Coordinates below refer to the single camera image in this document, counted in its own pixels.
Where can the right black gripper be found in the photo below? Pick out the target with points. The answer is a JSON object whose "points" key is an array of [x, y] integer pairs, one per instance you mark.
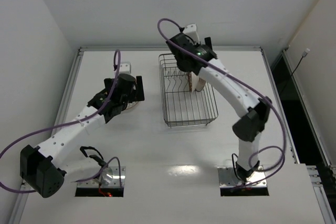
{"points": [[208, 42]]}

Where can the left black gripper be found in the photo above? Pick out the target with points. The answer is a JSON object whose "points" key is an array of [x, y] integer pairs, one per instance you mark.
{"points": [[139, 89]]}

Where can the brown-rimmed flower plate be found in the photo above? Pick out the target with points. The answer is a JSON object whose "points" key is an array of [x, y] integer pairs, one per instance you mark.
{"points": [[190, 81], [131, 106]]}

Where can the orange sunburst plate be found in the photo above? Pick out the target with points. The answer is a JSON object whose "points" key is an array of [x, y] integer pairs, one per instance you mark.
{"points": [[200, 84]]}

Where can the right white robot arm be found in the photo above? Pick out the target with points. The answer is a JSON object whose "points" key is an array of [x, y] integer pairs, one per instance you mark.
{"points": [[252, 111]]}

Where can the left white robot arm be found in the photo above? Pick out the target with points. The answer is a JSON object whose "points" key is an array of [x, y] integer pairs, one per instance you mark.
{"points": [[40, 166]]}

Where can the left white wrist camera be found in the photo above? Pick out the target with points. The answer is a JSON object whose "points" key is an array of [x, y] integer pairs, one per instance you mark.
{"points": [[125, 67]]}

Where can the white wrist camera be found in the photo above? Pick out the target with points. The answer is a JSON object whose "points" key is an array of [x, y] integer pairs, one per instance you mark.
{"points": [[191, 31], [125, 67]]}

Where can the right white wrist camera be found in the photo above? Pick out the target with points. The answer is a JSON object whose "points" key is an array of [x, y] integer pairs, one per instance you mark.
{"points": [[191, 31]]}

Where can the grey wire dish rack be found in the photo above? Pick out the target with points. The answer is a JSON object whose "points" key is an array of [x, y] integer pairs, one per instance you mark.
{"points": [[180, 106]]}

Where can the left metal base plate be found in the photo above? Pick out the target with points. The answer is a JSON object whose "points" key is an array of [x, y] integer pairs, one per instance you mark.
{"points": [[114, 178]]}

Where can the metal base plate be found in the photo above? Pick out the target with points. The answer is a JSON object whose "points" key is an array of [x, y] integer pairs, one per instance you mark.
{"points": [[114, 178], [227, 178]]}

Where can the black cable white plug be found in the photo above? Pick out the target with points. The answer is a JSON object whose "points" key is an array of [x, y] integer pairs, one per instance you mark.
{"points": [[303, 55]]}

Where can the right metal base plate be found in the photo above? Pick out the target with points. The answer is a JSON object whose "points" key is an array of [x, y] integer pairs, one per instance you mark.
{"points": [[227, 178]]}

